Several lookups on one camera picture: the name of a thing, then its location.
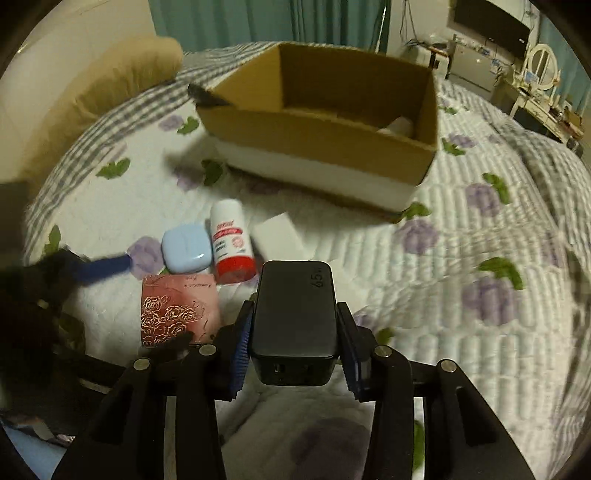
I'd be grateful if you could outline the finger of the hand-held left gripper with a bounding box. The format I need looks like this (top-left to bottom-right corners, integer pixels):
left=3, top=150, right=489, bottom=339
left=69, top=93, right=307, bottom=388
left=69, top=331, right=194, bottom=372
left=81, top=255, right=134, bottom=283

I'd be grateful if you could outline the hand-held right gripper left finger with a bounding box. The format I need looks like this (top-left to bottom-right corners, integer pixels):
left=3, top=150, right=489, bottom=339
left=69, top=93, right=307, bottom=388
left=53, top=300, right=256, bottom=480

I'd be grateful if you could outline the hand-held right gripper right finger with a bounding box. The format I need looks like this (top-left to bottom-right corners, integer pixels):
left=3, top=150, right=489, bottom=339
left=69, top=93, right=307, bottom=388
left=336, top=302, right=537, bottom=480

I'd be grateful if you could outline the black power adapter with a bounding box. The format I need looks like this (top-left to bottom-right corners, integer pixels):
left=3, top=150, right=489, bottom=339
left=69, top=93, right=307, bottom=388
left=248, top=260, right=341, bottom=387

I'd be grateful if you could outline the brown cardboard box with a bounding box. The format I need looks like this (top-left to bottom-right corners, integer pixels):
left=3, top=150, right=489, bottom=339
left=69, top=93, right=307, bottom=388
left=188, top=41, right=438, bottom=217

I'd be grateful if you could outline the pink rose-patterned box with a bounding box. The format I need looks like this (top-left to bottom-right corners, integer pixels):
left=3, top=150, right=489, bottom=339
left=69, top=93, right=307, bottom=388
left=140, top=273, right=221, bottom=349

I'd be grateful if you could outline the light blue earbud case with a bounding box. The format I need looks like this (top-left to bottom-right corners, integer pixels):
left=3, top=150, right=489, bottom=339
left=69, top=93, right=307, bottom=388
left=161, top=224, right=211, bottom=274

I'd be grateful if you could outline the white bottle with red label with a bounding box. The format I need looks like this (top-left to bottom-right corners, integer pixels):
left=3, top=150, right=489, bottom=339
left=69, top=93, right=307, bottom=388
left=210, top=200, right=256, bottom=284

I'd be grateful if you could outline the flat white box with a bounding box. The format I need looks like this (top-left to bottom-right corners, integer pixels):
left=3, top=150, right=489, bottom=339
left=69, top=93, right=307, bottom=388
left=249, top=212, right=319, bottom=268

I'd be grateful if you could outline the floral quilted blanket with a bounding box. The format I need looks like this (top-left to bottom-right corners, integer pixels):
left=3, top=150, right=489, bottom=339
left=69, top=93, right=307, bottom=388
left=23, top=41, right=591, bottom=480

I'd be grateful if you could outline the tan pillow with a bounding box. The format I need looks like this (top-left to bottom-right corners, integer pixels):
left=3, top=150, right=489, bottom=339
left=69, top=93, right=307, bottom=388
left=18, top=36, right=185, bottom=195

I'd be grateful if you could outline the white item inside box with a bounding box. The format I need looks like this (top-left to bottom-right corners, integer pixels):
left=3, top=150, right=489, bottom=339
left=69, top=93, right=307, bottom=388
left=376, top=115, right=416, bottom=138

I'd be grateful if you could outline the teal curtain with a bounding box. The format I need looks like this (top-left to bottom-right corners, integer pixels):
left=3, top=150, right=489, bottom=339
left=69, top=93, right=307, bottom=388
left=150, top=0, right=455, bottom=58

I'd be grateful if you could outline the white dressing table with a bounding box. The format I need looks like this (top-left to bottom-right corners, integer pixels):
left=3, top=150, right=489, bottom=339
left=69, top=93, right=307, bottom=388
left=501, top=74, right=583, bottom=151

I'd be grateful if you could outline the white cabinet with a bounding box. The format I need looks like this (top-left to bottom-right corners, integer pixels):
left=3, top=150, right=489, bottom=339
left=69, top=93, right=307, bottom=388
left=445, top=33, right=509, bottom=95

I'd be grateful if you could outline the white vanity mirror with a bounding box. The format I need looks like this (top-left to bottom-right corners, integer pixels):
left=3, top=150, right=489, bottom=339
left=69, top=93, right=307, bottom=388
left=522, top=42, right=561, bottom=100

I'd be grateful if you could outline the black wall television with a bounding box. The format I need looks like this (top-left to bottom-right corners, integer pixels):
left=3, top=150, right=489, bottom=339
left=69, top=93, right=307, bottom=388
left=453, top=0, right=532, bottom=60

